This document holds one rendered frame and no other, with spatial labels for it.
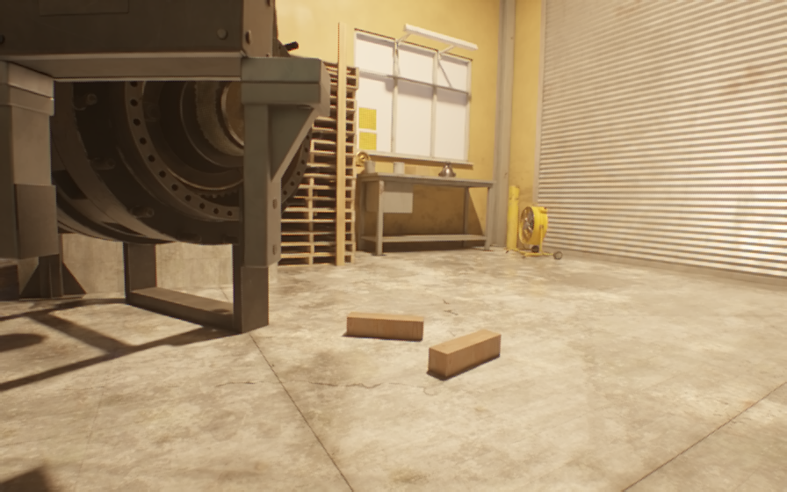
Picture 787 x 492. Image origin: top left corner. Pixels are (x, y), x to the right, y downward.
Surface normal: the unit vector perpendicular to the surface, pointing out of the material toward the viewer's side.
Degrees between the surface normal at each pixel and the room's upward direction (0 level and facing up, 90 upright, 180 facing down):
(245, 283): 90
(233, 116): 90
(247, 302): 90
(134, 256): 90
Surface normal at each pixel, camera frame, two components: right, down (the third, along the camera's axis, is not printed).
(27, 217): 1.00, 0.03
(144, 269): 0.88, 0.07
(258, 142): 0.00, 0.11
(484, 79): 0.50, 0.11
